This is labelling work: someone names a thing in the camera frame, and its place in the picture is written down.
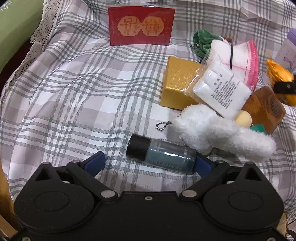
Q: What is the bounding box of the orange satin drawstring pouch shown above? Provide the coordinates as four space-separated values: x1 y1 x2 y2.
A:
266 59 295 106

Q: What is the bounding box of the metal ball chain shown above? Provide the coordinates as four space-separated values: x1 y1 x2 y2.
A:
154 120 173 132

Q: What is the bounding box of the red envelope box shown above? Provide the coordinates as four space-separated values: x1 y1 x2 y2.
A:
108 6 175 46

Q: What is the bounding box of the gold cardboard box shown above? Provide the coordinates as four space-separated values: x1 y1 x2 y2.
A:
160 56 204 110

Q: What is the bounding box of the white cotton pads pack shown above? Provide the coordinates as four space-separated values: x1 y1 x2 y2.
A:
182 50 251 119

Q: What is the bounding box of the green cushion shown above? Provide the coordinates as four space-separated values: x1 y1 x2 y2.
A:
0 0 43 69

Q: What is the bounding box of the purple cartoon water bottle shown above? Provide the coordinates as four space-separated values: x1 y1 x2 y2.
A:
273 28 296 70

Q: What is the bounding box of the small dark glass bottle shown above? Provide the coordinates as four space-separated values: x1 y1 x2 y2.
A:
126 134 197 174

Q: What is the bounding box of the green white plush toy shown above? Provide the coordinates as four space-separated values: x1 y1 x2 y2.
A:
193 29 233 58

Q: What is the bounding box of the white fluffy plush toy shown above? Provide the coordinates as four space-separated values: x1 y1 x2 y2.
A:
171 104 276 163

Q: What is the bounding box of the brown leather case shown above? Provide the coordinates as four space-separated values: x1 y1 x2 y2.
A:
242 86 286 135

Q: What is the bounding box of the pink white towel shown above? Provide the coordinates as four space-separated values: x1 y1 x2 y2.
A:
204 40 259 91

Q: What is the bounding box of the grey plaid cloth cover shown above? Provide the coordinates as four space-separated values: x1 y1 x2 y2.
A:
0 0 296 239

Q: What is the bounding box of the cream green wooden toy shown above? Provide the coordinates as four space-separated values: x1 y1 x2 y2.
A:
234 110 267 135

